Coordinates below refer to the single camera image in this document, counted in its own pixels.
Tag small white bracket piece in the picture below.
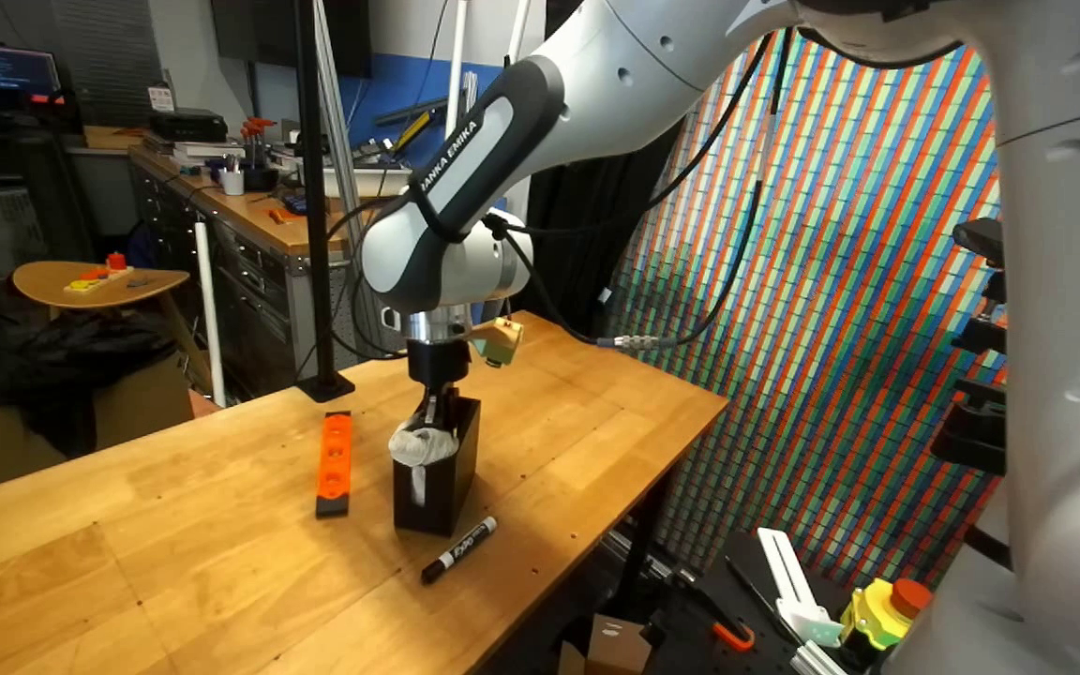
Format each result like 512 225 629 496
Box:
787 635 852 675

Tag white towel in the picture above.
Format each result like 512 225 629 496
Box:
385 421 465 476

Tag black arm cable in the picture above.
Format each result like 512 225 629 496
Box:
594 30 783 310

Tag workbench with drawers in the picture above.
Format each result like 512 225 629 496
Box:
123 141 399 406

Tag orange and yellow toys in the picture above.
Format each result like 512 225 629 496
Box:
60 246 139 304

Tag white vertical pipe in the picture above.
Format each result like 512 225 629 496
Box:
193 215 230 414

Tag multicolour patterned curtain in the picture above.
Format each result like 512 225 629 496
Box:
597 33 1013 594

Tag orange and black clamp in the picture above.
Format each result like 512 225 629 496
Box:
637 546 760 660

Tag orange torpedo level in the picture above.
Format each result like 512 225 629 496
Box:
310 406 362 520

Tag black Expo marker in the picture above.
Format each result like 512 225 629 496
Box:
418 510 504 590

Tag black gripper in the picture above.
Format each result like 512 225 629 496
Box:
405 333 478 435

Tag black printer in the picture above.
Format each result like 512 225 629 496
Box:
142 105 237 146

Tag black camera mount rig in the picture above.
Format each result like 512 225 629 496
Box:
930 215 1013 476

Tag black perforated holder box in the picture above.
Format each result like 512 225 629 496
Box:
389 394 484 539

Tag white slotted bracket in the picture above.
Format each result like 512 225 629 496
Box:
753 525 827 621

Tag black cable with silver connector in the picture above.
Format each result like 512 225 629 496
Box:
479 23 804 355

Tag small white cup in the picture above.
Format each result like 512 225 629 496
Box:
213 156 250 201

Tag black pole stand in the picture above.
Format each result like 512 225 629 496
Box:
292 0 362 410

